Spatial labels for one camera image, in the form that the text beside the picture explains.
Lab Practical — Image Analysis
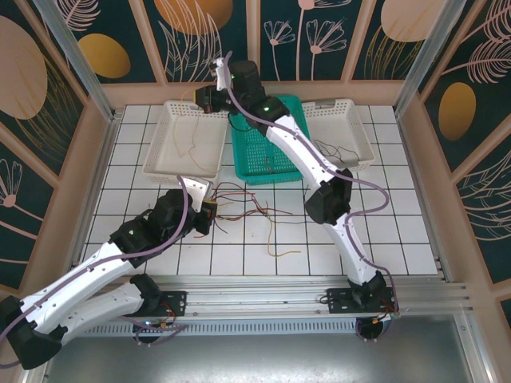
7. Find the black cable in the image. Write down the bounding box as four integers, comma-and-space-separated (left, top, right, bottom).
314, 139, 340, 160
333, 145, 360, 164

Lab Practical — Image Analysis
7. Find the teal perforated plastic basket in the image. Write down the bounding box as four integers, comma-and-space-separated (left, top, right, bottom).
229, 94, 312, 187

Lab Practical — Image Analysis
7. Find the white perforated plastic basket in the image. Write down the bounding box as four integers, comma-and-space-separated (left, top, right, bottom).
301, 98, 376, 172
142, 99, 232, 188

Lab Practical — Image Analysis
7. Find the small circuit board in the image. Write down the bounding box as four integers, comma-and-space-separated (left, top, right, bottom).
135, 318, 176, 333
373, 310, 401, 325

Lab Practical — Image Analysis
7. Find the grey metal base sheet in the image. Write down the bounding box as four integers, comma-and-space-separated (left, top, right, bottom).
23, 314, 492, 383

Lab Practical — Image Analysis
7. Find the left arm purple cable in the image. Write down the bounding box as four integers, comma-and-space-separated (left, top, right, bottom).
0, 175, 188, 367

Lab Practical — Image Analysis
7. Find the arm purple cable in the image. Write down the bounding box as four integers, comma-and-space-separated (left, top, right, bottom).
223, 51, 400, 343
0, 175, 188, 367

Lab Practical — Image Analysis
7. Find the aluminium side rail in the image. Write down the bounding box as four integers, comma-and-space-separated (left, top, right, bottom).
65, 111, 121, 280
394, 111, 454, 282

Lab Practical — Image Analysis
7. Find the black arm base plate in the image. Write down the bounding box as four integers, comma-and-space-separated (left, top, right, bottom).
153, 290, 188, 318
326, 286, 400, 317

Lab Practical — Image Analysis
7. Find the aluminium front rail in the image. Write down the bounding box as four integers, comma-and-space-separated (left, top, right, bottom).
39, 274, 474, 320

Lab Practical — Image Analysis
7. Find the white slotted cable duct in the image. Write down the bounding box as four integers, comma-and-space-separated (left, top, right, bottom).
53, 321, 360, 337

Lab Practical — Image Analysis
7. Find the aluminium upright post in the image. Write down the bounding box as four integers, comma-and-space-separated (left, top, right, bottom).
31, 0, 117, 123
394, 0, 460, 117

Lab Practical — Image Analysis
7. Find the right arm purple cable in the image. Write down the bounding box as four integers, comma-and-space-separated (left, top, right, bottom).
223, 51, 400, 343

